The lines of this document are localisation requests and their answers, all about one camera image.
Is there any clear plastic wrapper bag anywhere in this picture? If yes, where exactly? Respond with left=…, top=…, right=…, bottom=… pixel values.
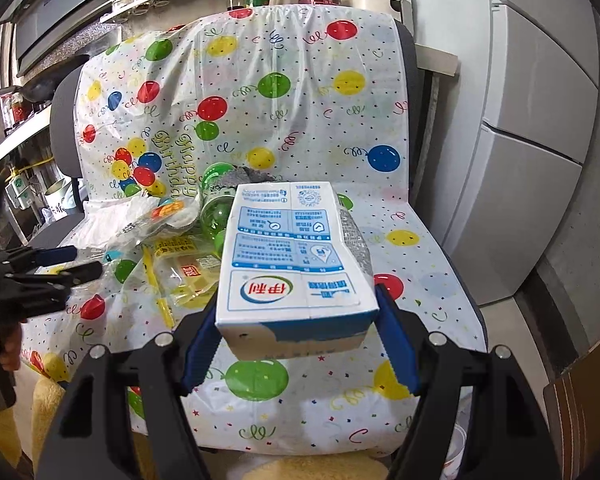
left=82, top=196, right=156, bottom=251

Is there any black mesh office chair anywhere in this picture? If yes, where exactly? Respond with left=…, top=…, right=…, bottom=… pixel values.
left=30, top=20, right=491, bottom=461

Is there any clear package with yellow label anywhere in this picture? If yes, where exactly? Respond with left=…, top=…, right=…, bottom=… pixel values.
left=142, top=237, right=226, bottom=311

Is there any balloon print plastic cover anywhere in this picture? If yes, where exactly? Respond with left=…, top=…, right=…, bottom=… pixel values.
left=17, top=4, right=486, bottom=456

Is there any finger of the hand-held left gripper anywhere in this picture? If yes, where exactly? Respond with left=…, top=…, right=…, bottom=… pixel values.
left=9, top=260, right=104, bottom=302
left=0, top=244, right=79, bottom=274

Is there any yellow plastic strip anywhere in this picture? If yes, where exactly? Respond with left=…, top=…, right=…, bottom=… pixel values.
left=141, top=244, right=174, bottom=329

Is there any person's left hand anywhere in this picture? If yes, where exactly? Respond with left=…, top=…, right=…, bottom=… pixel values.
left=0, top=324, right=22, bottom=372

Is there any white and blue milk carton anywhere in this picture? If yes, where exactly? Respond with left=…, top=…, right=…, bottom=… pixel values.
left=214, top=181, right=381, bottom=361

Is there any white kitchen counter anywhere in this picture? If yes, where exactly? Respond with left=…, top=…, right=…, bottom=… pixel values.
left=0, top=107, right=52, bottom=177

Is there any black wok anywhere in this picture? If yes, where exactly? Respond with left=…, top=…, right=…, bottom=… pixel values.
left=0, top=55, right=89, bottom=104

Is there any grey refrigerator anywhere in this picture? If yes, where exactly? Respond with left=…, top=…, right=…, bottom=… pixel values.
left=400, top=0, right=600, bottom=306

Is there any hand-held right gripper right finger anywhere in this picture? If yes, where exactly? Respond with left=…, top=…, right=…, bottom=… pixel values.
left=372, top=282, right=566, bottom=480

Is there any brown cardboard box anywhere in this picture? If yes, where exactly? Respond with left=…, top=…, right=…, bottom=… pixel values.
left=542, top=360, right=600, bottom=461

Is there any steel range hood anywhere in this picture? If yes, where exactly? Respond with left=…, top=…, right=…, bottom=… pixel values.
left=0, top=0, right=127, bottom=77

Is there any printed tin can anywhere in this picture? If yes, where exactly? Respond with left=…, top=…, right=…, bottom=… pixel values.
left=42, top=180, right=76, bottom=212

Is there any green plastic bottle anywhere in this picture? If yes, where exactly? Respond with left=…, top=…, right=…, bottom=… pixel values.
left=199, top=161, right=241, bottom=256

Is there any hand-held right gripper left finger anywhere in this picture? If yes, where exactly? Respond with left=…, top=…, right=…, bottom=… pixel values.
left=35, top=295, right=221, bottom=480

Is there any orange and blue snack wrapper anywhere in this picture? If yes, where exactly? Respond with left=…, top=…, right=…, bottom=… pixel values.
left=150, top=199, right=188, bottom=223

